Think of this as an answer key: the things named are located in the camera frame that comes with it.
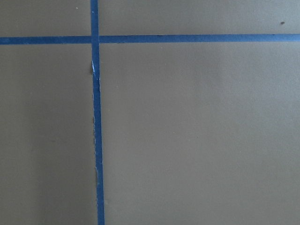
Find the brown paper table cover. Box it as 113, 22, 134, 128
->
0, 0, 300, 225

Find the blue tape strip lengthwise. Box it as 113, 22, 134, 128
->
90, 0, 105, 225

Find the blue tape strip crosswise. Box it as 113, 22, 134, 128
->
0, 34, 300, 45

